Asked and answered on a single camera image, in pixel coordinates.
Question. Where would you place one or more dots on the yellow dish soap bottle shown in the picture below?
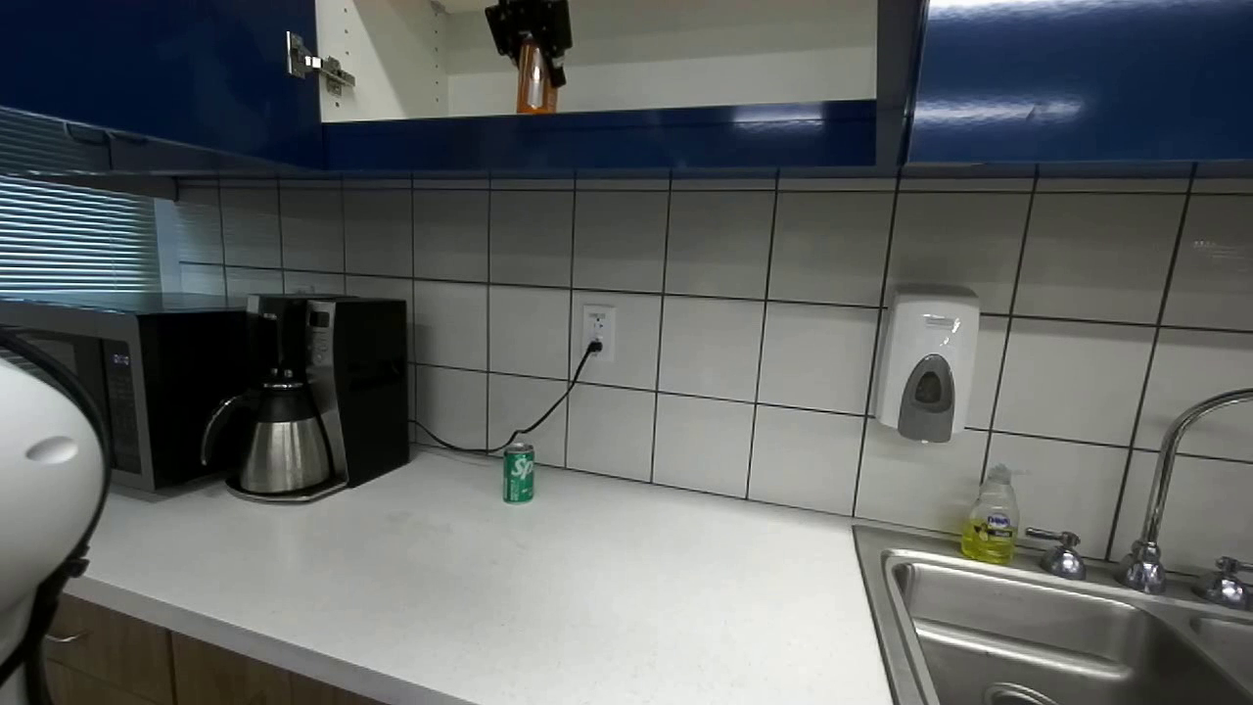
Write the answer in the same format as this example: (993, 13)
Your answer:
(993, 531)

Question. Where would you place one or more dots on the orange soda can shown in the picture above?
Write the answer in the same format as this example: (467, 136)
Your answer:
(533, 82)

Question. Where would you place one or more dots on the closed blue cabinet door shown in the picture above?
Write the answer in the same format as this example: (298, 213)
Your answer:
(1083, 81)

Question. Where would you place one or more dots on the open blue wall cabinet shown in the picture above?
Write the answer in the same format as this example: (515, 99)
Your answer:
(707, 81)

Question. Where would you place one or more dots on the open blue cabinet door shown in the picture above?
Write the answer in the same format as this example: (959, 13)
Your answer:
(142, 63)

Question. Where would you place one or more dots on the white outlet with plug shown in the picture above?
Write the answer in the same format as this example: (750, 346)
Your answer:
(597, 336)

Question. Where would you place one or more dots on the green soda can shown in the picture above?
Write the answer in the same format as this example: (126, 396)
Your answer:
(520, 470)

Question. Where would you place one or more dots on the black steel coffee maker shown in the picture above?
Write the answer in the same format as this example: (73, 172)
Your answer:
(365, 385)

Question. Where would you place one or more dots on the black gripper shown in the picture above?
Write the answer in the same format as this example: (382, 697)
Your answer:
(529, 17)

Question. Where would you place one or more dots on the chrome gooseneck faucet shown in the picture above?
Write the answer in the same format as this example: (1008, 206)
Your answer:
(1160, 494)

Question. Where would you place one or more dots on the window blinds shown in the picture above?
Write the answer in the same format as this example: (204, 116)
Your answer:
(73, 242)

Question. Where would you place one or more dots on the metal cabinet door hinge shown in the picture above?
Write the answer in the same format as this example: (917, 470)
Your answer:
(317, 59)

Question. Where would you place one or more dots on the white wall soap dispenser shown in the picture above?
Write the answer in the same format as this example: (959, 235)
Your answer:
(927, 366)

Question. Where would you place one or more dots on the wooden base cabinet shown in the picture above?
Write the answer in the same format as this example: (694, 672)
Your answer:
(120, 650)

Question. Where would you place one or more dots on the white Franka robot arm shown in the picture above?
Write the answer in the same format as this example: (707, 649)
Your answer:
(41, 482)

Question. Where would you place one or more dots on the black steel microwave oven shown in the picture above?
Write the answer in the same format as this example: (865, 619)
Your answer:
(169, 394)

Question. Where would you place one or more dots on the stainless steel sink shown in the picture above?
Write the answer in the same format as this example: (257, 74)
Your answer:
(1045, 640)

